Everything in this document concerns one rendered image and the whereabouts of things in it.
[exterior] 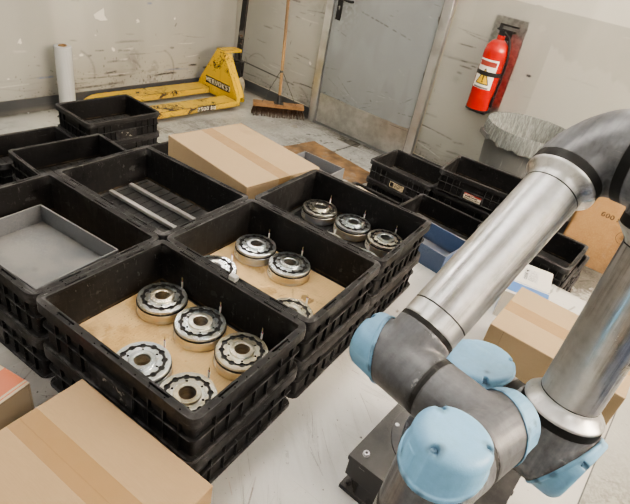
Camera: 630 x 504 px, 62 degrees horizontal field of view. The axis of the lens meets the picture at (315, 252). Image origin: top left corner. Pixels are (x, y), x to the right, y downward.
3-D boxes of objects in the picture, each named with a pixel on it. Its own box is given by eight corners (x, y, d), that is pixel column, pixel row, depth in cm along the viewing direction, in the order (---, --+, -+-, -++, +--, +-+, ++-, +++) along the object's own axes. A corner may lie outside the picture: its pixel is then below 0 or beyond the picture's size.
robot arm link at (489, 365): (450, 374, 98) (470, 319, 90) (512, 423, 89) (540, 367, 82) (408, 402, 90) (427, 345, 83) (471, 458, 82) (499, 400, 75)
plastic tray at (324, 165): (302, 199, 190) (304, 186, 187) (260, 178, 198) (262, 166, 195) (342, 179, 209) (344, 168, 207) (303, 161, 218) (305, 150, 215)
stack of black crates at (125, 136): (128, 169, 304) (126, 93, 279) (160, 190, 290) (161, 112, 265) (62, 186, 276) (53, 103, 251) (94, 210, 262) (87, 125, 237)
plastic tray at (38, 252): (119, 267, 119) (118, 249, 116) (38, 309, 103) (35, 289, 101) (43, 221, 128) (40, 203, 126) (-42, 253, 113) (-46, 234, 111)
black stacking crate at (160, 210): (246, 235, 142) (250, 199, 136) (162, 280, 121) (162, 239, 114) (147, 181, 158) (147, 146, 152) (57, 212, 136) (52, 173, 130)
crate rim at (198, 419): (308, 335, 99) (310, 325, 98) (193, 434, 77) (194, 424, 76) (162, 246, 115) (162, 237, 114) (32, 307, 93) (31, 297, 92)
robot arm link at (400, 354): (584, 68, 69) (330, 339, 60) (672, 93, 62) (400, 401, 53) (579, 130, 78) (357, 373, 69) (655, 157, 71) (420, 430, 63)
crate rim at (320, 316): (381, 272, 121) (383, 263, 120) (308, 335, 99) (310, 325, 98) (250, 205, 137) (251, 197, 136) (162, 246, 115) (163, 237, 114)
